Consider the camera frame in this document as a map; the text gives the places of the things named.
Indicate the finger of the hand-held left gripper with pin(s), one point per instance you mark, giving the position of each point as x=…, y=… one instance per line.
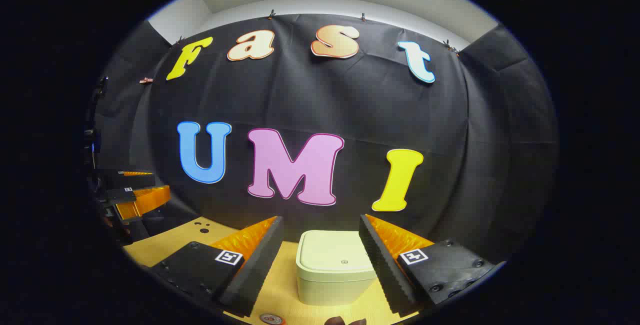
x=135, y=181
x=150, y=200

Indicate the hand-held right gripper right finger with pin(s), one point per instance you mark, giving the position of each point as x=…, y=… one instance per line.
x=385, y=270

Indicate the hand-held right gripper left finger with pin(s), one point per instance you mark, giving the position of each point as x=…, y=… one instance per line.
x=260, y=270

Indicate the red pop can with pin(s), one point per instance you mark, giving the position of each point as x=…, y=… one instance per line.
x=272, y=319

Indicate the pale green desktop garbage bin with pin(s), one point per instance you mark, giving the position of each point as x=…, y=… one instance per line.
x=330, y=257

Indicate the wooden desktop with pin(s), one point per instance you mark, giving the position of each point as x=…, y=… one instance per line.
x=280, y=290

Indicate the copper backdrop clip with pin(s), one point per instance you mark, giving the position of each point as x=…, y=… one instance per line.
x=146, y=80

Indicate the black backdrop cloth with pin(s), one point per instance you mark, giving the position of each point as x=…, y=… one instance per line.
x=350, y=105

